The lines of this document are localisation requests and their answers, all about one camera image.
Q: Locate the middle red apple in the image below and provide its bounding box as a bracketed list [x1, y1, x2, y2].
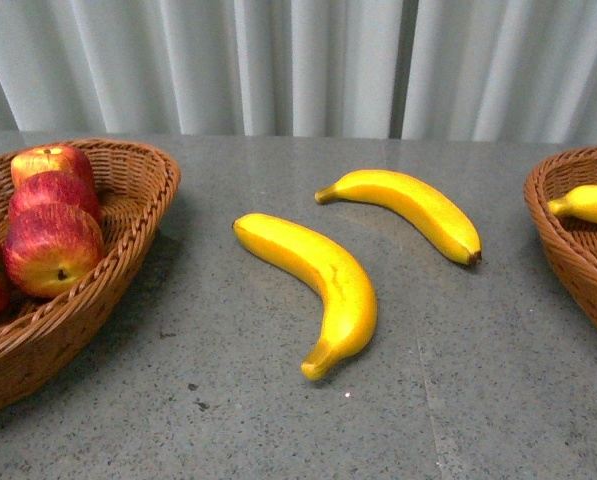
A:
[8, 170, 102, 223]

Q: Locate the front banana in basket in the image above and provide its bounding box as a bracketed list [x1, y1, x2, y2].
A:
[547, 185, 597, 224]

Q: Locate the rear apple in basket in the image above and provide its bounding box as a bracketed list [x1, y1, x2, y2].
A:
[10, 144, 95, 189]

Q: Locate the right brown wicker basket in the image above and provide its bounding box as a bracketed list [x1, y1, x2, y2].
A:
[523, 146, 597, 328]

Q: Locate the brown wicker basket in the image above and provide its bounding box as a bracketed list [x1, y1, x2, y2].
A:
[0, 138, 181, 410]
[523, 146, 597, 328]

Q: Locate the small curved yellow banana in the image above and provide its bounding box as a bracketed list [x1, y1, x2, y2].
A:
[315, 169, 482, 266]

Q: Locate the large yellow banana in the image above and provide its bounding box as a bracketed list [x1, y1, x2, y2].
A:
[232, 213, 378, 381]

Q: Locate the red yellow apple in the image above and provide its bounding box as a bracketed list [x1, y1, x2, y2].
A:
[3, 203, 104, 299]

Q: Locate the left brown wicker basket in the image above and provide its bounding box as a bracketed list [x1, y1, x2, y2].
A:
[0, 138, 181, 410]

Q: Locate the white pleated curtain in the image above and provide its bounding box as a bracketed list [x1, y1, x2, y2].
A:
[0, 1, 597, 143]

